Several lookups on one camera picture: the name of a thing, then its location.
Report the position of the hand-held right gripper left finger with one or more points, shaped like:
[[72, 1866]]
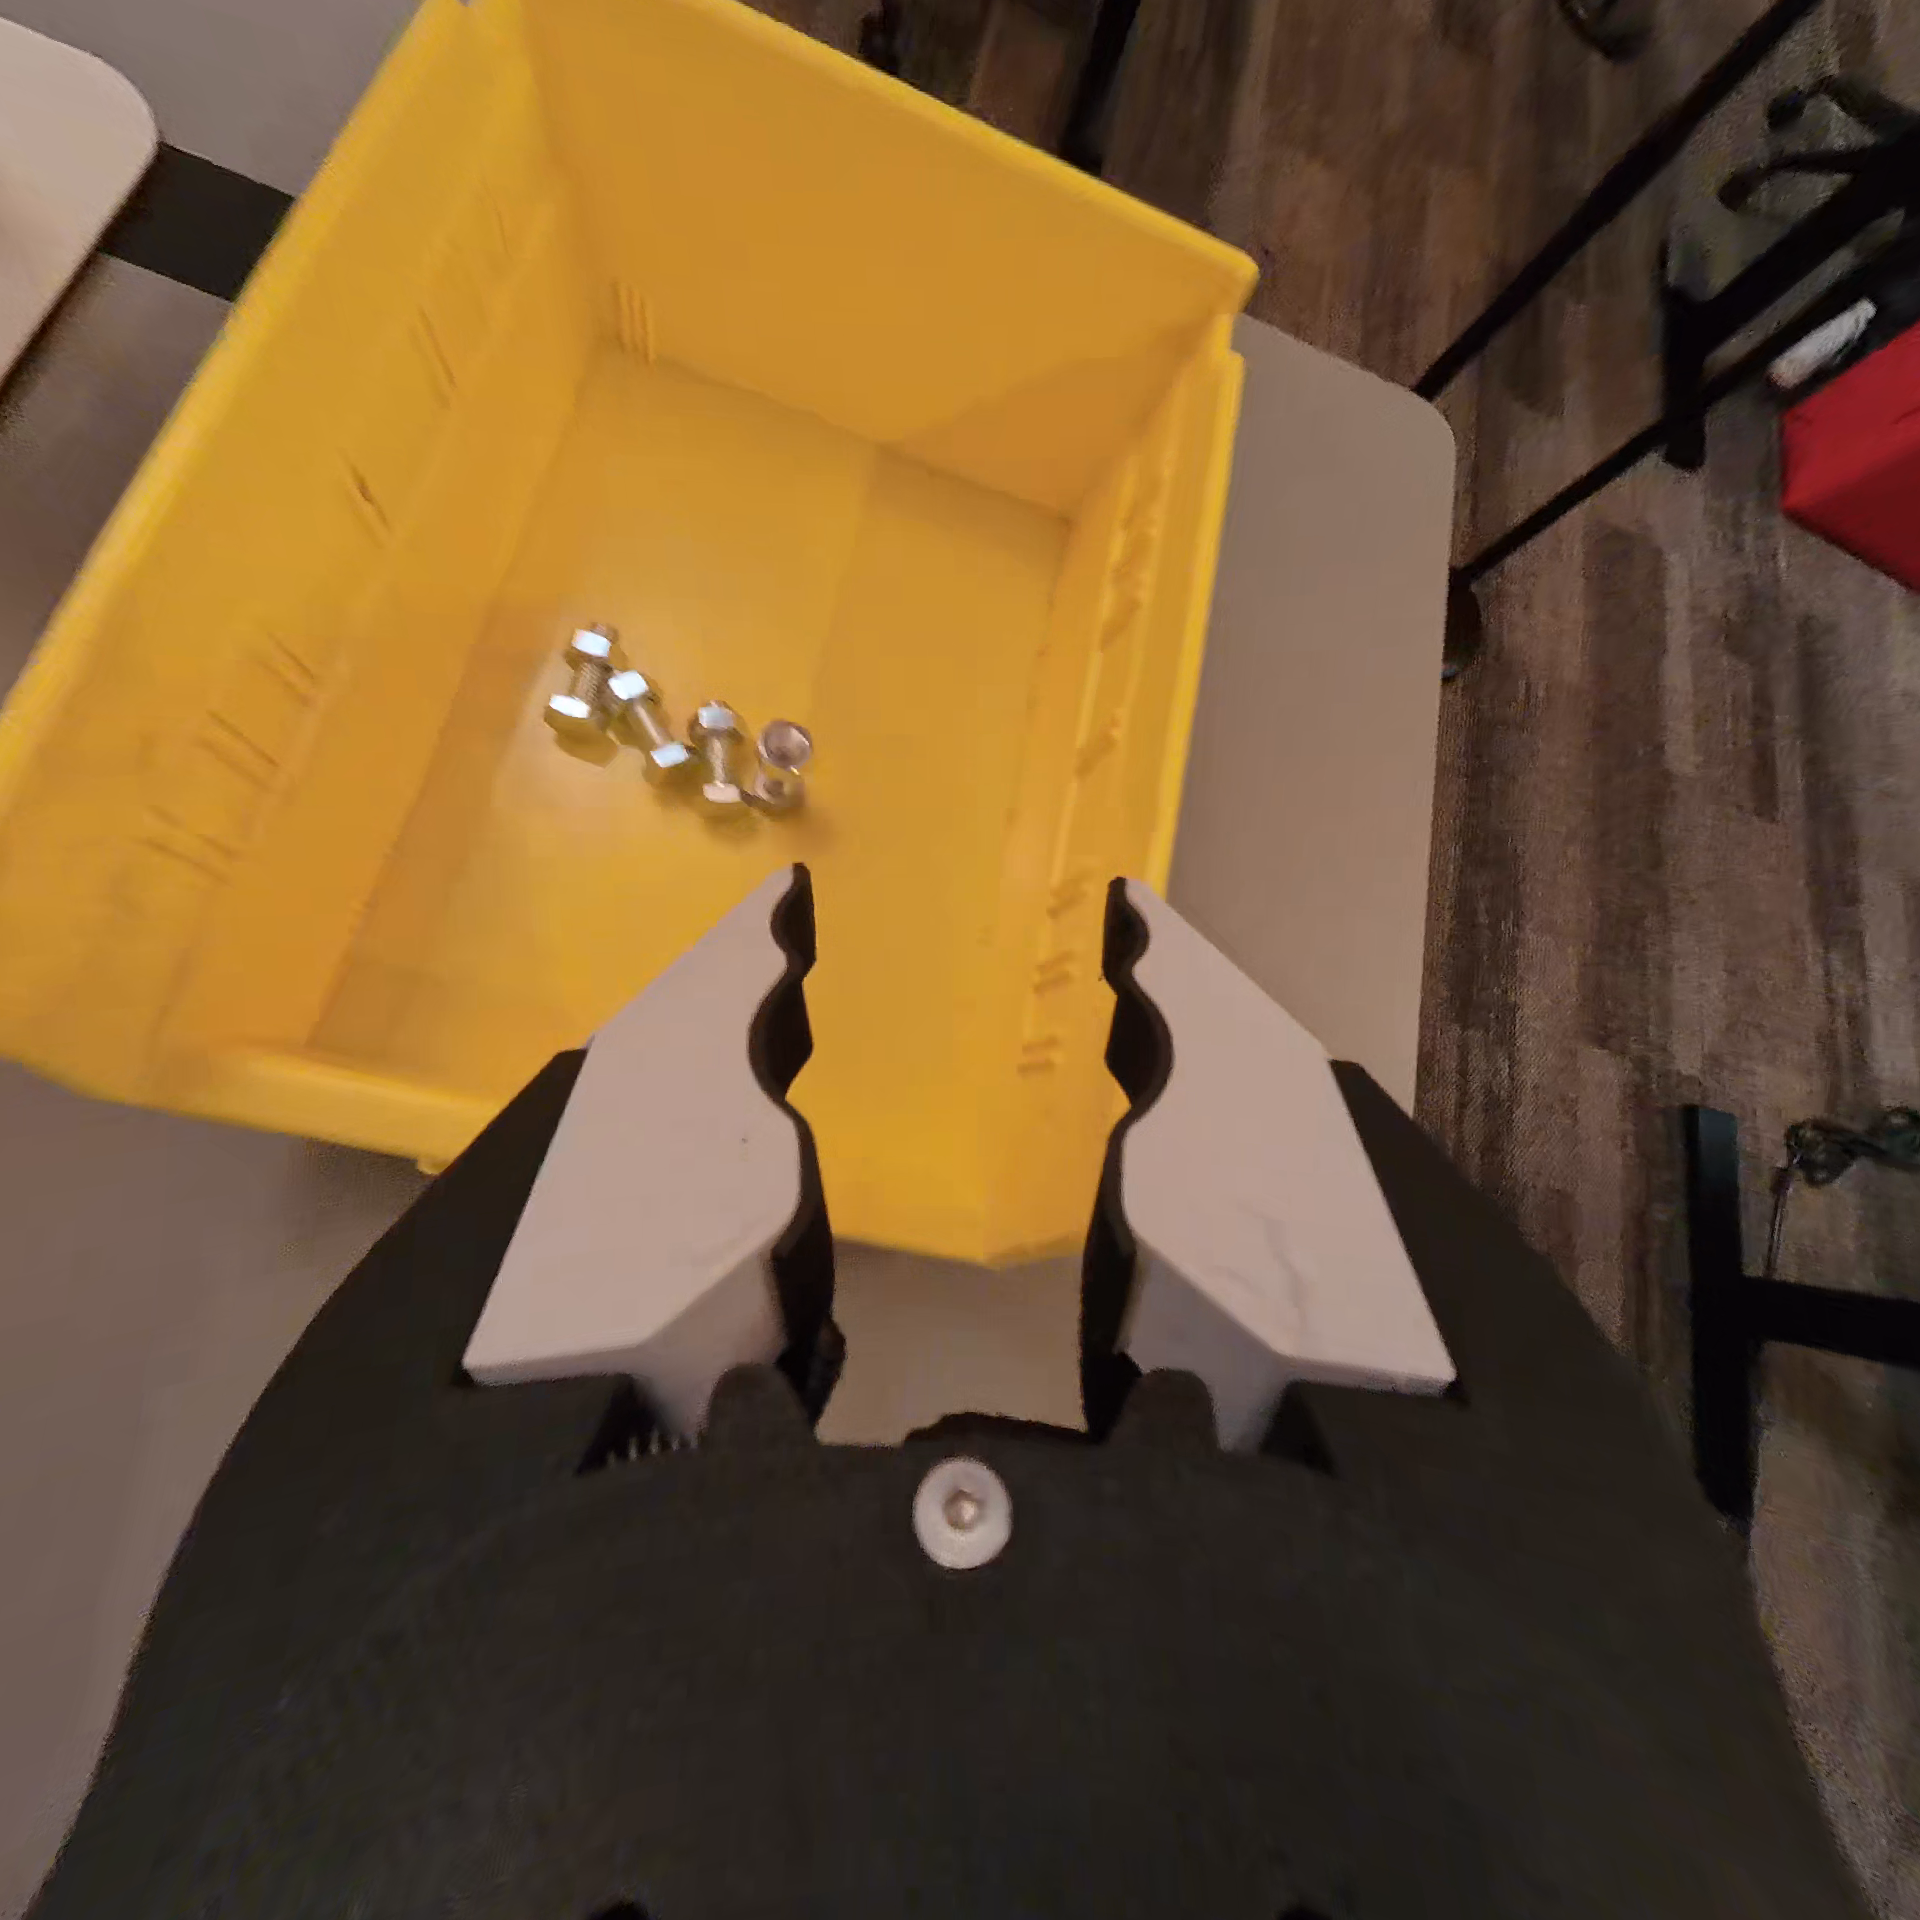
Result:
[[647, 1184]]

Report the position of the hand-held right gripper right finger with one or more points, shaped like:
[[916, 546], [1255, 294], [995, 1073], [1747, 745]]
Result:
[[1260, 1199]]

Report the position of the silver hex bolt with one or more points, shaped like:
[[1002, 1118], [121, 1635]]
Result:
[[585, 682], [783, 745], [648, 731], [719, 759]]

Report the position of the yellow plastic bin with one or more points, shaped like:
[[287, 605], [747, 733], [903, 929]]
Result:
[[676, 496]]

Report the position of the black desk leg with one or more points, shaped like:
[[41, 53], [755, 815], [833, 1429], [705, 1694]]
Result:
[[1720, 1350]]

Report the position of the red box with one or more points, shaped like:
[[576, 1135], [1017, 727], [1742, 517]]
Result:
[[1861, 480]]

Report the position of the black metal desk frame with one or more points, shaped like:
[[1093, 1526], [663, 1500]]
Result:
[[1685, 390]]

